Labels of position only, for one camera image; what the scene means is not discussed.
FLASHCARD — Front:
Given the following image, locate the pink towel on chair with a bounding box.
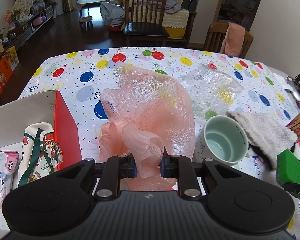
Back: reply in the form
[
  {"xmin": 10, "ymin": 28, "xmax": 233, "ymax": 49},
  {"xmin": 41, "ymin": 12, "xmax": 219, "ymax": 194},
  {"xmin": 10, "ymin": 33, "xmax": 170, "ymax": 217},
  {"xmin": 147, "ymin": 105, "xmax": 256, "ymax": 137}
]
[{"xmin": 220, "ymin": 23, "xmax": 245, "ymax": 57}]

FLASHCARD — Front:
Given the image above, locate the white fluffy black cloth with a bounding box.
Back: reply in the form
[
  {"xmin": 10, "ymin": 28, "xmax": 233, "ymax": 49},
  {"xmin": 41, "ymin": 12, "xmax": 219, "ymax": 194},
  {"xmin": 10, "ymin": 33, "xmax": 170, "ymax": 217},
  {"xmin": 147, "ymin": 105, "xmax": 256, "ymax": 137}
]
[{"xmin": 226, "ymin": 111, "xmax": 298, "ymax": 171}]

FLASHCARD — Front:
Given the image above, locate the pale green ceramic mug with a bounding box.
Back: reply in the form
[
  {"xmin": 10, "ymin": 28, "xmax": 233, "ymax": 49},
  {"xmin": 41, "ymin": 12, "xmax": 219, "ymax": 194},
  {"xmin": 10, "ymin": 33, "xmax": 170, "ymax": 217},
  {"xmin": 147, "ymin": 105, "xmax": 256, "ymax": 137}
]
[{"xmin": 193, "ymin": 115, "xmax": 249, "ymax": 166}]

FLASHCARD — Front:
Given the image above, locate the clear bubble wrap sheet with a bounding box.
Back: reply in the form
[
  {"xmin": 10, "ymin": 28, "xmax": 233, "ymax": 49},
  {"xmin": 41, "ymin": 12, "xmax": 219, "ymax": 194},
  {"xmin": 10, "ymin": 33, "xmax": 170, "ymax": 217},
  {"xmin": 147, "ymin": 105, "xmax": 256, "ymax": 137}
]
[{"xmin": 178, "ymin": 64, "xmax": 244, "ymax": 120}]

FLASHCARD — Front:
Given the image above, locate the grey bag on floor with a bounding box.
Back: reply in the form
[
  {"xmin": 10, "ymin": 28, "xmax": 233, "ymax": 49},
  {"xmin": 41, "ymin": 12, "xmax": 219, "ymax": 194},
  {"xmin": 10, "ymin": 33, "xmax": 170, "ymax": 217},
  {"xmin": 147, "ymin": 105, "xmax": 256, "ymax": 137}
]
[{"xmin": 100, "ymin": 2, "xmax": 125, "ymax": 27}]

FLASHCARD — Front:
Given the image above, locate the tv console cabinet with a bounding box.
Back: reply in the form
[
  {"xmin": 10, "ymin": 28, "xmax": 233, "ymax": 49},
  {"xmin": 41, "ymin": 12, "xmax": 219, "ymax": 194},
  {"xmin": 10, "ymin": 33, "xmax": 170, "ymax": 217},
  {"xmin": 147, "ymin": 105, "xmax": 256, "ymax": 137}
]
[{"xmin": 4, "ymin": 5, "xmax": 54, "ymax": 51}]

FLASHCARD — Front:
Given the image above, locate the sofa with cream throw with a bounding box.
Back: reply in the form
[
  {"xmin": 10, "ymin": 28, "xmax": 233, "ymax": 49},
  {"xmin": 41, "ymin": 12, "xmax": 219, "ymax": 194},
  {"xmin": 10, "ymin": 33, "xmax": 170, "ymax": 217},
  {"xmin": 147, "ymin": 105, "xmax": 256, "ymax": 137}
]
[{"xmin": 162, "ymin": 0, "xmax": 197, "ymax": 40}]

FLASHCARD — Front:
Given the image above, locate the orange gift box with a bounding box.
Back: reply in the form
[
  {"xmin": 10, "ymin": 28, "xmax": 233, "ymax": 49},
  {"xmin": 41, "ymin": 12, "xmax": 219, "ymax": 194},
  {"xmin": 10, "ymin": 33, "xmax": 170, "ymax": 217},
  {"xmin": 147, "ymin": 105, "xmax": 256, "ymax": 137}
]
[{"xmin": 0, "ymin": 56, "xmax": 13, "ymax": 94}]

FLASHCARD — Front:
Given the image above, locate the red white cardboard box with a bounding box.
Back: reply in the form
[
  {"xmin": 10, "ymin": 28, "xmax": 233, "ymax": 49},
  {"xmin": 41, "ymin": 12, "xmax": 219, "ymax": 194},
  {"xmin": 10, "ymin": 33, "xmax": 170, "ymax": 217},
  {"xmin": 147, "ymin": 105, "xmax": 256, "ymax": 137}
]
[{"xmin": 0, "ymin": 90, "xmax": 82, "ymax": 239}]

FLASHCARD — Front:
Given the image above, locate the small wooden stool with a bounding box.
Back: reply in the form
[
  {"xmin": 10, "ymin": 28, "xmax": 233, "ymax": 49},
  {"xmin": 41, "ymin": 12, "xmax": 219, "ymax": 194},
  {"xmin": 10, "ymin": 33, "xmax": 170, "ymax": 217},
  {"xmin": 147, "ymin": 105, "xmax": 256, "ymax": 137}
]
[{"xmin": 79, "ymin": 16, "xmax": 93, "ymax": 30}]

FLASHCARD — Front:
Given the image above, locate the balloon print tablecloth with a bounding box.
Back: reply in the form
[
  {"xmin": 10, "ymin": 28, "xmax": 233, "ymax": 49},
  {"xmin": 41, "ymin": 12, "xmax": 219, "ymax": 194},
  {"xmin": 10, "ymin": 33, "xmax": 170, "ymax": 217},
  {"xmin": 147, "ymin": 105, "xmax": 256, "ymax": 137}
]
[{"xmin": 18, "ymin": 47, "xmax": 300, "ymax": 240}]

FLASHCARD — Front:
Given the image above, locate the wooden chair black seat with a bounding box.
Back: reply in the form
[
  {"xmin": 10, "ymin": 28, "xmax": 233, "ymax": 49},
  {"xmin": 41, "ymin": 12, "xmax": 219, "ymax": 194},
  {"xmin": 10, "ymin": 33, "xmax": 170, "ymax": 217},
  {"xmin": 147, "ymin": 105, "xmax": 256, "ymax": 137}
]
[{"xmin": 124, "ymin": 0, "xmax": 169, "ymax": 47}]

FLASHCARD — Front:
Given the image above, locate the panda wet wipes pack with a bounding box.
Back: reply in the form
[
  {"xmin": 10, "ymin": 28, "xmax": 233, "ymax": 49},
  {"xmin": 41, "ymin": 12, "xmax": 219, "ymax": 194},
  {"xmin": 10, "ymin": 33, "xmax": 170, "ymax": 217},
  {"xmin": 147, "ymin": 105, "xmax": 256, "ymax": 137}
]
[{"xmin": 0, "ymin": 150, "xmax": 19, "ymax": 209}]

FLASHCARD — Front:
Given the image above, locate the pink mesh bath sponge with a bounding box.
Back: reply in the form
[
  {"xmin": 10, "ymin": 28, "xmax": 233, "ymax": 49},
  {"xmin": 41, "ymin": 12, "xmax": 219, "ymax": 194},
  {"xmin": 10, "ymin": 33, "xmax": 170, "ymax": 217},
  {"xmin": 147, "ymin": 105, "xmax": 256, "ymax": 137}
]
[{"xmin": 100, "ymin": 63, "xmax": 196, "ymax": 191}]

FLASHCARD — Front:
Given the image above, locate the christmas print cloth bag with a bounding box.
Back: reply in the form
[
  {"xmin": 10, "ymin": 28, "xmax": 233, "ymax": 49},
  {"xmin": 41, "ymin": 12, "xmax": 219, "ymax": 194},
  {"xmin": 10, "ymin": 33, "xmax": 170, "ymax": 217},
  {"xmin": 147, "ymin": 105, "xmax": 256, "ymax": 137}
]
[{"xmin": 17, "ymin": 122, "xmax": 63, "ymax": 186}]

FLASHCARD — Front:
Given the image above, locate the wooden chair with towel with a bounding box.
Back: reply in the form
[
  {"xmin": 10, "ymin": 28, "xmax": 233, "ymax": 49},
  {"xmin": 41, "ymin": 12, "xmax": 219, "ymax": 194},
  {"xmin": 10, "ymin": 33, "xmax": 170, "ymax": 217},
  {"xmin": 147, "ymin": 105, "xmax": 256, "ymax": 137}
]
[{"xmin": 203, "ymin": 22, "xmax": 254, "ymax": 58}]

